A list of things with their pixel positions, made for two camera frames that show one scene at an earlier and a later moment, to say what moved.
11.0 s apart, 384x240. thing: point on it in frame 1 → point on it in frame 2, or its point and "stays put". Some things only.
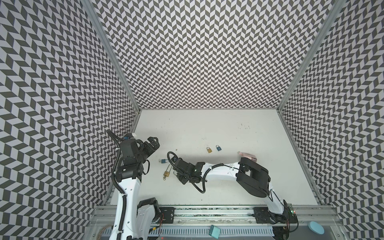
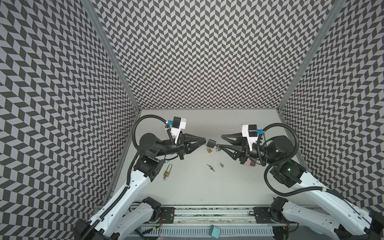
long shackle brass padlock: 167,173 stays put
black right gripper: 180,168 → 244,148
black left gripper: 151,149 → 191,146
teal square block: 214,231 stays put
